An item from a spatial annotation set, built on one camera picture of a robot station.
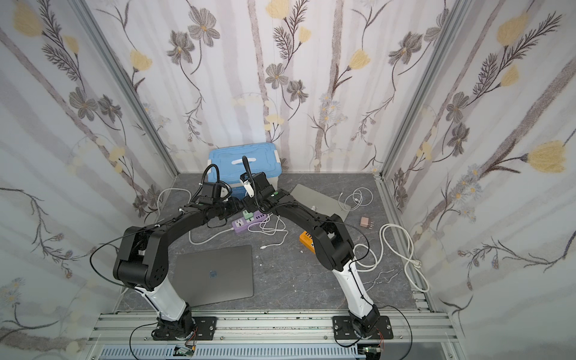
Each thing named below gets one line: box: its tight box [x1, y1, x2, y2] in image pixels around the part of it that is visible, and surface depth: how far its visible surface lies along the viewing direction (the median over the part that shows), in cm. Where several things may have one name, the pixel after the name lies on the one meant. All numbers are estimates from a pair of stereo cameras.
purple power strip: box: [231, 210, 267, 233], surface depth 100 cm
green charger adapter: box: [242, 210, 255, 222], surface depth 100 cm
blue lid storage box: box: [208, 142, 282, 200], surface depth 106 cm
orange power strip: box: [299, 230, 316, 255], surface depth 95 cm
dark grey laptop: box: [174, 244, 254, 308], surface depth 88 cm
